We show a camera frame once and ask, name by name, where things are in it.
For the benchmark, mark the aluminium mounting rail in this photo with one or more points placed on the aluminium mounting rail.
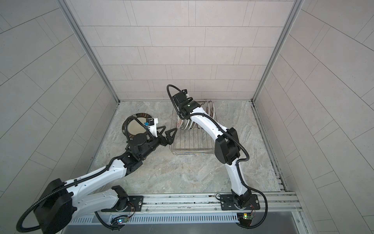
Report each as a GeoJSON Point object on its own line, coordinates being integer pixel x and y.
{"type": "Point", "coordinates": [183, 203]}

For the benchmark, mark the right circuit board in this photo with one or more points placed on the right circuit board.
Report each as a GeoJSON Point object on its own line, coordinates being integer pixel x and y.
{"type": "Point", "coordinates": [245, 219]}

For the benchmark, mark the metal wire dish rack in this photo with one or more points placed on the metal wire dish rack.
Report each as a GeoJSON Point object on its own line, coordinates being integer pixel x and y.
{"type": "Point", "coordinates": [191, 142]}

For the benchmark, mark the circuit board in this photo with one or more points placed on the circuit board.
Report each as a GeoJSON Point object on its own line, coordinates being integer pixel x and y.
{"type": "Point", "coordinates": [245, 219]}
{"type": "Point", "coordinates": [119, 220]}

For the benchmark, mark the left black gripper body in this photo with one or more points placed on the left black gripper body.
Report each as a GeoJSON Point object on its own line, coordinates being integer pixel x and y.
{"type": "Point", "coordinates": [154, 144]}

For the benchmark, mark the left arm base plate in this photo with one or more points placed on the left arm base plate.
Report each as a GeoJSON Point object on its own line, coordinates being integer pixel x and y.
{"type": "Point", "coordinates": [131, 204]}

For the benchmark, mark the white plate fruit pattern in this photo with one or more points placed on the white plate fruit pattern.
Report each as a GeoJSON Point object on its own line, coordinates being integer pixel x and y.
{"type": "Point", "coordinates": [187, 126]}

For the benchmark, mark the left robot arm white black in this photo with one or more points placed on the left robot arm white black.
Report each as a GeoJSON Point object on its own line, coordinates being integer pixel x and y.
{"type": "Point", "coordinates": [64, 201]}

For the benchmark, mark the left circuit board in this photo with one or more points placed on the left circuit board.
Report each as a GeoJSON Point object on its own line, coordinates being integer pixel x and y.
{"type": "Point", "coordinates": [119, 220]}

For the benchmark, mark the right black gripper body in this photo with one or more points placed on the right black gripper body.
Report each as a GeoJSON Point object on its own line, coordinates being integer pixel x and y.
{"type": "Point", "coordinates": [181, 110]}

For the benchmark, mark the right aluminium corner profile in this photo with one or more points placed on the right aluminium corner profile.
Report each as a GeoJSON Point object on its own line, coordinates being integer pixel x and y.
{"type": "Point", "coordinates": [280, 42]}

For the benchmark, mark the dark striped rim plate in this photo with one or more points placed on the dark striped rim plate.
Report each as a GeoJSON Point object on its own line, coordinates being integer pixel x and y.
{"type": "Point", "coordinates": [131, 128]}

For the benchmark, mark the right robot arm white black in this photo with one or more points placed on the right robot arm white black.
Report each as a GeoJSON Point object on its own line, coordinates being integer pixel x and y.
{"type": "Point", "coordinates": [227, 146]}

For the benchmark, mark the left aluminium corner profile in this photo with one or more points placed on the left aluminium corner profile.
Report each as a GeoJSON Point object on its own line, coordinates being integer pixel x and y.
{"type": "Point", "coordinates": [85, 45]}

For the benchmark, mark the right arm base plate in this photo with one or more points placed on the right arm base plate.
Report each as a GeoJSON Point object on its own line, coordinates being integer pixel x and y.
{"type": "Point", "coordinates": [230, 203]}

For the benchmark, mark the aluminium corner profile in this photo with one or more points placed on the aluminium corner profile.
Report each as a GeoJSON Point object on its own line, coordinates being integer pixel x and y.
{"type": "Point", "coordinates": [280, 42]}
{"type": "Point", "coordinates": [85, 45]}

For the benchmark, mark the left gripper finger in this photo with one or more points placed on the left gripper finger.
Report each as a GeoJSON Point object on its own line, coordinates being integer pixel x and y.
{"type": "Point", "coordinates": [170, 136]}
{"type": "Point", "coordinates": [160, 130]}

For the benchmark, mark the white red patterned plate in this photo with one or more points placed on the white red patterned plate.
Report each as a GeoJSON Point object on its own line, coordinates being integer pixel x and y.
{"type": "Point", "coordinates": [180, 123]}

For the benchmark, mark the rightmost white patterned plate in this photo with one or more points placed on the rightmost white patterned plate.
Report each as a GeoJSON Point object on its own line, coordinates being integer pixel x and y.
{"type": "Point", "coordinates": [211, 111]}

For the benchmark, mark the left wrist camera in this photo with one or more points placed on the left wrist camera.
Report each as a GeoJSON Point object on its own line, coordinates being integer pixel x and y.
{"type": "Point", "coordinates": [151, 125]}

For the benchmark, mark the white black radial stripe plate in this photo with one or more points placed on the white black radial stripe plate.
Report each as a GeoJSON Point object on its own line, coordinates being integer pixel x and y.
{"type": "Point", "coordinates": [192, 125]}

